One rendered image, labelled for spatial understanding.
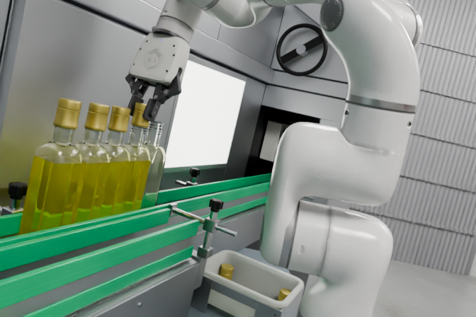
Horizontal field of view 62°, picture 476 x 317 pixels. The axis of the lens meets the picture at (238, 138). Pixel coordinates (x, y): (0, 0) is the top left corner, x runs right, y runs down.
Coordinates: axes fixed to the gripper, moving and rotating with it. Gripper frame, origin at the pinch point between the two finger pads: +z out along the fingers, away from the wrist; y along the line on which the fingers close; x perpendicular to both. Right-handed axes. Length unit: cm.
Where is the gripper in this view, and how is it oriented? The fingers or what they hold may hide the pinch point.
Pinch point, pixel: (143, 108)
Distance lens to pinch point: 80.4
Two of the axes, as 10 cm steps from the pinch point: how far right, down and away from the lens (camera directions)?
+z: -3.3, 9.3, -1.6
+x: 3.6, 2.8, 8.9
